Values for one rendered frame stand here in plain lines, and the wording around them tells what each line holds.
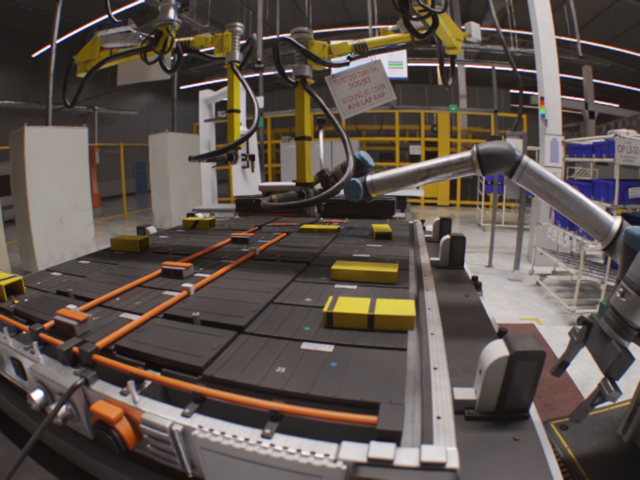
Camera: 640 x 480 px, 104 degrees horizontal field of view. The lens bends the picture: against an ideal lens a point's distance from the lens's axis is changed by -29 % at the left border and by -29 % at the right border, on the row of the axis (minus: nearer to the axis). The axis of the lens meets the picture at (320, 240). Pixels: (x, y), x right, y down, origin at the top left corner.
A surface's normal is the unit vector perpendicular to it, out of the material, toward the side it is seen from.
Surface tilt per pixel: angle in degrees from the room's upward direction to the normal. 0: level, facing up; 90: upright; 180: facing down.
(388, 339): 0
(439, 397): 0
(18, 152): 90
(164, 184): 90
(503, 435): 0
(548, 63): 90
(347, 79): 90
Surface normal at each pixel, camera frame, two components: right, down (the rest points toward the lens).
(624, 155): -0.21, 0.21
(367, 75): 0.33, 0.19
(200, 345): -0.02, -0.98
